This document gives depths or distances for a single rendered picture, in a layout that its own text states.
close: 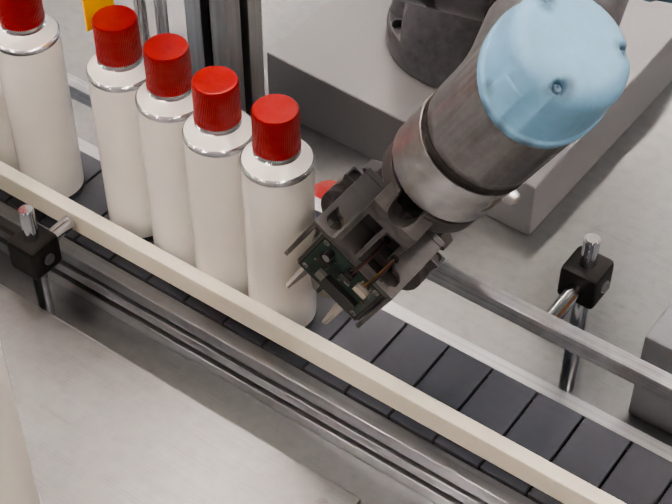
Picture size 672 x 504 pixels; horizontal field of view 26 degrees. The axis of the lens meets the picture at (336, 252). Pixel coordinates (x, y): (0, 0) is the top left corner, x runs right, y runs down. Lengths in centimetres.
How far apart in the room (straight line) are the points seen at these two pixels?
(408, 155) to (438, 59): 43
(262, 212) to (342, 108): 31
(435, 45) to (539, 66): 52
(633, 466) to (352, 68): 47
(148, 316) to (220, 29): 24
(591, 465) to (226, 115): 35
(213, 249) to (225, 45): 19
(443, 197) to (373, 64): 48
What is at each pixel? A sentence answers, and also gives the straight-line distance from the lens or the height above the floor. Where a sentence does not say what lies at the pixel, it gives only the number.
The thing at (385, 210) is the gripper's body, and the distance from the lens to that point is 87.
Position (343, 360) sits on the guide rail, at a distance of 104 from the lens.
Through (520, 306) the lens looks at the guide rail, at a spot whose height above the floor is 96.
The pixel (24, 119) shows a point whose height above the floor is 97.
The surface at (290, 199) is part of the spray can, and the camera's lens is 100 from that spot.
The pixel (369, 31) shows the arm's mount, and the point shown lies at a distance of 136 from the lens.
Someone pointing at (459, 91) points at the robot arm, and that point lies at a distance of 81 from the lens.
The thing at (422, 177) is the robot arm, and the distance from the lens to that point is 85.
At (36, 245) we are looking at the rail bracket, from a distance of 114.
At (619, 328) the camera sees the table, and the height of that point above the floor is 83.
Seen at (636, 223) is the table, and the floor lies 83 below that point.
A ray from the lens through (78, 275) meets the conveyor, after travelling 120.
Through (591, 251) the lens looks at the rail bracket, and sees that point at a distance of 103.
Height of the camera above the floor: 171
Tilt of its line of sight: 46 degrees down
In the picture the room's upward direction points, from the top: straight up
